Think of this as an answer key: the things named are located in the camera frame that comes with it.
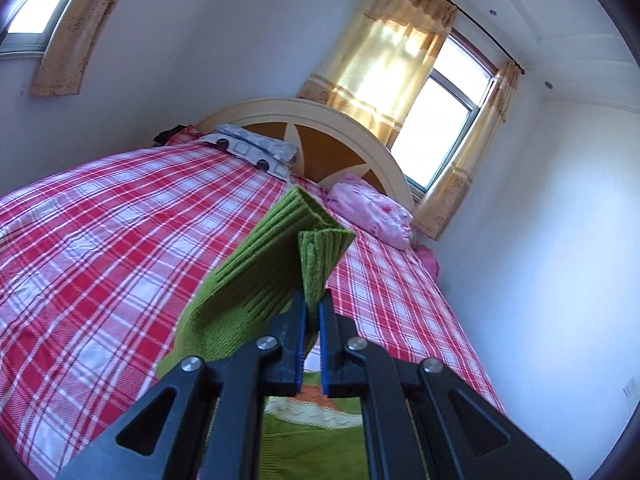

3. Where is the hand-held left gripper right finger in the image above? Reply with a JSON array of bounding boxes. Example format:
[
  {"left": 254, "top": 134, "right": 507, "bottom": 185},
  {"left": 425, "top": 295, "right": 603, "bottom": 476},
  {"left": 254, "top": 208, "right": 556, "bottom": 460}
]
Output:
[{"left": 319, "top": 292, "right": 573, "bottom": 480}]

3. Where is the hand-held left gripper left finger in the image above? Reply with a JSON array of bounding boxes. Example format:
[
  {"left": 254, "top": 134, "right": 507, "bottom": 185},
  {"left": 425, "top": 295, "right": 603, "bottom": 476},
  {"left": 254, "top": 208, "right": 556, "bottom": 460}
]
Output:
[{"left": 55, "top": 287, "right": 307, "bottom": 480}]

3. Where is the green knitted sweater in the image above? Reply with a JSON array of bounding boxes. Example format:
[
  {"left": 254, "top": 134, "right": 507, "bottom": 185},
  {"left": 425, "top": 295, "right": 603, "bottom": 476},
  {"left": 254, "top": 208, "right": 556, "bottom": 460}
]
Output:
[{"left": 156, "top": 185, "right": 368, "bottom": 480}]

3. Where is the pink cloth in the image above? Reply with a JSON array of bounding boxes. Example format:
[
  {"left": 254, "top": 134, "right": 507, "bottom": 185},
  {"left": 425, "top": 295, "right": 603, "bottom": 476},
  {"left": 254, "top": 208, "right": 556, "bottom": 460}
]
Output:
[{"left": 412, "top": 244, "right": 441, "bottom": 281}]

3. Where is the pink pillow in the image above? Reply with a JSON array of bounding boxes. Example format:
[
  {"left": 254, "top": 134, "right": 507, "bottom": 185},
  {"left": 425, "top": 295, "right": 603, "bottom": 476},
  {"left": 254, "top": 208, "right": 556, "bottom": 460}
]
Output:
[{"left": 327, "top": 171, "right": 415, "bottom": 251}]

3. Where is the cream and orange headboard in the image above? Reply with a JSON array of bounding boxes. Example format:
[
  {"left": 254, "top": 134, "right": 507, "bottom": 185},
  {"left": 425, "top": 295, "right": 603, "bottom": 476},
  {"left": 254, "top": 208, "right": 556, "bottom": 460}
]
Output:
[{"left": 195, "top": 97, "right": 416, "bottom": 211}]

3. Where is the grey patterned pillow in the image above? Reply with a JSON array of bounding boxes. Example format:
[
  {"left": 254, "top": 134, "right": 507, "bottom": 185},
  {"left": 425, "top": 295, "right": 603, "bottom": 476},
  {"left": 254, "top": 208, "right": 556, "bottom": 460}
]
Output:
[{"left": 200, "top": 124, "right": 300, "bottom": 181}]

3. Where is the red plaid bed sheet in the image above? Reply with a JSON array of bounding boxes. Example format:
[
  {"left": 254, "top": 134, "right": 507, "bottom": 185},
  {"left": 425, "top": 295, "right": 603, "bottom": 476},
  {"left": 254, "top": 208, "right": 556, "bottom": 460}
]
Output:
[{"left": 0, "top": 142, "right": 507, "bottom": 480}]

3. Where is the dark bundle beside bed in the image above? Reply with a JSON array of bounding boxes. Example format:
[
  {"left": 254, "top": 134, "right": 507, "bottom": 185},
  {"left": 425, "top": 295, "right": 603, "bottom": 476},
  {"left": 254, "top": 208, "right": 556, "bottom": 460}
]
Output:
[{"left": 152, "top": 125, "right": 196, "bottom": 147}]

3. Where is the yellow curtain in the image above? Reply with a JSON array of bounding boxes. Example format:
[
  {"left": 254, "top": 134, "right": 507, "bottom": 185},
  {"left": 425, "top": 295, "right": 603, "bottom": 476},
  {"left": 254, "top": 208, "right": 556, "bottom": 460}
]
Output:
[
  {"left": 296, "top": 0, "right": 458, "bottom": 148},
  {"left": 29, "top": 0, "right": 131, "bottom": 97},
  {"left": 412, "top": 60, "right": 523, "bottom": 241}
]

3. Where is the window behind headboard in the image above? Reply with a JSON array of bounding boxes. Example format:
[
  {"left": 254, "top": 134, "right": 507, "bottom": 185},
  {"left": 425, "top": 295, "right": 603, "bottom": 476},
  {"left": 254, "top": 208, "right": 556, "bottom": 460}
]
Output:
[{"left": 390, "top": 30, "right": 501, "bottom": 196}]

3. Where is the black curtain rod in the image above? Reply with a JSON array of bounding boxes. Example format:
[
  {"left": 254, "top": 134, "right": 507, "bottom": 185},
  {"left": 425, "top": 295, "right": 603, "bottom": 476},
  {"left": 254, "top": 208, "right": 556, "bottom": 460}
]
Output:
[{"left": 385, "top": 0, "right": 526, "bottom": 76}]

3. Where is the side window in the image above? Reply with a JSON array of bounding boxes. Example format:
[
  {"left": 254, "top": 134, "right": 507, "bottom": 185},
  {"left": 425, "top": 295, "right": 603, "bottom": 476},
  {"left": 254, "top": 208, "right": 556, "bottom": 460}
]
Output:
[{"left": 0, "top": 0, "right": 98, "bottom": 58}]

